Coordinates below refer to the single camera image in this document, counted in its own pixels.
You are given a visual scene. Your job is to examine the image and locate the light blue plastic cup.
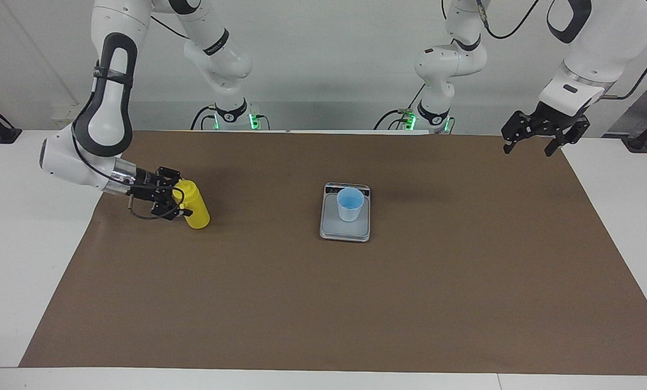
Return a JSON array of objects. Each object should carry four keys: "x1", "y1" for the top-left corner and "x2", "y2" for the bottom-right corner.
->
[{"x1": 337, "y1": 187, "x2": 365, "y2": 223}]

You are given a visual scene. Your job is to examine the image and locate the black arm base cable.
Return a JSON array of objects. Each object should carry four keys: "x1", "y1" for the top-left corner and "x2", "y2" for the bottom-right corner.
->
[
  {"x1": 374, "y1": 82, "x2": 427, "y2": 131},
  {"x1": 191, "y1": 106, "x2": 218, "y2": 131}
]

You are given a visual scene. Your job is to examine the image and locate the white wall socket boxes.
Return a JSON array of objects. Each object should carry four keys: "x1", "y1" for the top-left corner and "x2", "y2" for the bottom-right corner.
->
[{"x1": 51, "y1": 103, "x2": 80, "y2": 129}]

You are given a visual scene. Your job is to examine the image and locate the black left arm base cable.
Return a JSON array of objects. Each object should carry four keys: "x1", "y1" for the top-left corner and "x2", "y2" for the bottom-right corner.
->
[{"x1": 374, "y1": 82, "x2": 427, "y2": 131}]

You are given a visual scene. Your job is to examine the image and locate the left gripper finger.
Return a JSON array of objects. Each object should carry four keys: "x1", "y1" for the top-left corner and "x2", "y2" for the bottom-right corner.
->
[
  {"x1": 501, "y1": 110, "x2": 525, "y2": 156},
  {"x1": 545, "y1": 116, "x2": 591, "y2": 158}
]

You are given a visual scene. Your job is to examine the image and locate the silver digital kitchen scale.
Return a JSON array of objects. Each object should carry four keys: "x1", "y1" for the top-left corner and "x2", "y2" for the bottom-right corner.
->
[{"x1": 319, "y1": 183, "x2": 371, "y2": 243}]

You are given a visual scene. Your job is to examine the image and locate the yellow squeeze bottle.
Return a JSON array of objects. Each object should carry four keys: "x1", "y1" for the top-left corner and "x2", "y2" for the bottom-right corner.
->
[{"x1": 173, "y1": 180, "x2": 211, "y2": 229}]

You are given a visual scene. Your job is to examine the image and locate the black right arm base cable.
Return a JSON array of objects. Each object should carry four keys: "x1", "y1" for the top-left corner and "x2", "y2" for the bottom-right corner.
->
[{"x1": 191, "y1": 106, "x2": 218, "y2": 131}]

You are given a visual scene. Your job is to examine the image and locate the brown paper table mat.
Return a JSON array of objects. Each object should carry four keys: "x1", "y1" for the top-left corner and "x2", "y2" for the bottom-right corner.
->
[{"x1": 19, "y1": 130, "x2": 647, "y2": 375}]

